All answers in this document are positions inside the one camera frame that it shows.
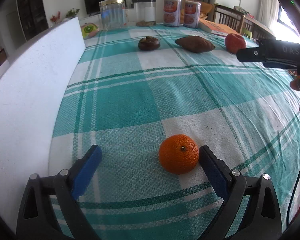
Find red apple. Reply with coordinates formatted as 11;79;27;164
225;34;247;54

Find orange mandarin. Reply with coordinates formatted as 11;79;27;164
158;134;199;175

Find green plastic stool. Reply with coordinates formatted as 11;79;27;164
241;28;253;39

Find wooden desk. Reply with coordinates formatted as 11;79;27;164
234;6;275;40

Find orange book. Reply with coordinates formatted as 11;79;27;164
198;18;238;37

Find wooden dining chair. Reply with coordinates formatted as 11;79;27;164
213;4;245;34

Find small sweet potato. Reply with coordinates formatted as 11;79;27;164
175;36;215;53

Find orange lounge chair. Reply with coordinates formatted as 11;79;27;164
180;0;213;24

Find right red-white can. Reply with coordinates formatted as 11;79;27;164
183;0;201;28

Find red-white can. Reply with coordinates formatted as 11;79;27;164
163;0;181;27
183;0;201;28

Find teal plaid tablecloth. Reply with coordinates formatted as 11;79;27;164
49;25;300;239

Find left red-white can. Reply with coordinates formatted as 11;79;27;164
163;0;181;27

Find dark mangosteen far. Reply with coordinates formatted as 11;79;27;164
138;36;160;51

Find kiwi print pouch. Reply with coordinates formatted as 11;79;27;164
81;23;98;40

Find small potted plant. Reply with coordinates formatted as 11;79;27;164
130;0;137;9

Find red flowers in vase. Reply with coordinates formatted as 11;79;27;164
50;11;61;25

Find green plant white vase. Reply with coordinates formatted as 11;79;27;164
62;8;79;22

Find black glass cabinet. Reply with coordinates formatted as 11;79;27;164
17;0;48;41

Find gold-lid glass jar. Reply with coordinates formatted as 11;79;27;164
99;0;126;30

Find black cable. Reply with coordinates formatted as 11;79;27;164
286;129;300;225

